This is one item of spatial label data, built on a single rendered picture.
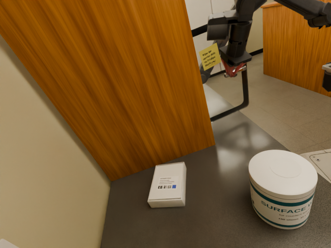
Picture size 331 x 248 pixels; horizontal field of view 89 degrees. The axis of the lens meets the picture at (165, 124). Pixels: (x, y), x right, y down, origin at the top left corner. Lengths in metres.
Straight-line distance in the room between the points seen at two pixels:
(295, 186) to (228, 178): 0.24
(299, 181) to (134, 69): 0.51
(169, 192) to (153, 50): 0.46
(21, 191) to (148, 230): 0.35
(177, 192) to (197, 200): 0.07
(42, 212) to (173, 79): 0.51
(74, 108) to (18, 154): 0.21
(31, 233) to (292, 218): 0.58
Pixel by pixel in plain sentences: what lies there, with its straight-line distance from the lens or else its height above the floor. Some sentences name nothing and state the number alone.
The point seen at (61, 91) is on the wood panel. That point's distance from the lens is 0.63.
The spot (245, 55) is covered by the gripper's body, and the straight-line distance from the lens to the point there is 0.66.
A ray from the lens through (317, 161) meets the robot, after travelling 1.65.
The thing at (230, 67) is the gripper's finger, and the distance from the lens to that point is 0.65.
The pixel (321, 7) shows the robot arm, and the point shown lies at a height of 1.28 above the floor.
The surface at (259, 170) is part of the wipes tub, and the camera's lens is 0.47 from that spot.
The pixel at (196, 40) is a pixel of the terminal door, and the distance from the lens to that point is 0.68.
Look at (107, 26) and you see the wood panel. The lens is 0.56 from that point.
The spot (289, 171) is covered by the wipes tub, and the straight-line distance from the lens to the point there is 0.48.
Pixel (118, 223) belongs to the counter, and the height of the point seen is 0.94.
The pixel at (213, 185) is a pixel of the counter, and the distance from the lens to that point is 0.63.
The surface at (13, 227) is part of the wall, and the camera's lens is 0.50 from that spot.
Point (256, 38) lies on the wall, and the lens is 5.08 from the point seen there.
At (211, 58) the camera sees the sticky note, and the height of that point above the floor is 1.27.
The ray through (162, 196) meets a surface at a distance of 0.60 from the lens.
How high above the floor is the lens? 1.45
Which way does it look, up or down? 30 degrees down
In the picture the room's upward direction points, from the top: 21 degrees counter-clockwise
